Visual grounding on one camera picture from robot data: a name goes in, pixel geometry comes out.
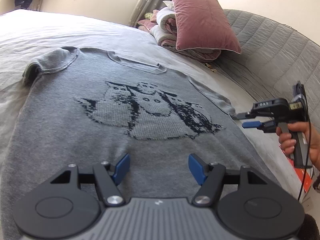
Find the folded grey quilt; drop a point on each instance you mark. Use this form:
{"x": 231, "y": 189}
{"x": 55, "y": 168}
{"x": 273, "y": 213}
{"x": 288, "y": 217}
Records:
{"x": 165, "y": 27}

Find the large pink pillow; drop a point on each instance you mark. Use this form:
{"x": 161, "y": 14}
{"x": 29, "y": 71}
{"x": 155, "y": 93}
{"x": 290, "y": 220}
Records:
{"x": 202, "y": 22}

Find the person's right hand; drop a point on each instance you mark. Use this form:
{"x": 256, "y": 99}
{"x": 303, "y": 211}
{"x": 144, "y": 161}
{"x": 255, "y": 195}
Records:
{"x": 286, "y": 142}

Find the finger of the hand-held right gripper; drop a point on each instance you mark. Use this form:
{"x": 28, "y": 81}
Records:
{"x": 251, "y": 124}
{"x": 250, "y": 115}

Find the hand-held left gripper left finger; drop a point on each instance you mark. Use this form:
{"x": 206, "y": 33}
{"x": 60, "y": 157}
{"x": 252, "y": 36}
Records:
{"x": 121, "y": 167}

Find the grey knit sweater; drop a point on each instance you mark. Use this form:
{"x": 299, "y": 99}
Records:
{"x": 75, "y": 130}

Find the red booklet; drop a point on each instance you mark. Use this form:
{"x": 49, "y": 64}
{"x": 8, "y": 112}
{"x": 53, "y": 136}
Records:
{"x": 303, "y": 177}

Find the grey quilted headboard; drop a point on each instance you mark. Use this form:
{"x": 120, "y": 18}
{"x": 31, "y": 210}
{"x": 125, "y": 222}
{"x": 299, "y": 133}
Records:
{"x": 270, "y": 50}

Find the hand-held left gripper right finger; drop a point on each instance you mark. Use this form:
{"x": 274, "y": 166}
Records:
{"x": 197, "y": 168}

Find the small pink pillow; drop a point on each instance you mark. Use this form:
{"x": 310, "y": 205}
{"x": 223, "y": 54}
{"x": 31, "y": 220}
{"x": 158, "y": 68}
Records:
{"x": 145, "y": 25}

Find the yellow-green patterned cloth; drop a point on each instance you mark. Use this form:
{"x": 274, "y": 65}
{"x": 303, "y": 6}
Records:
{"x": 149, "y": 15}

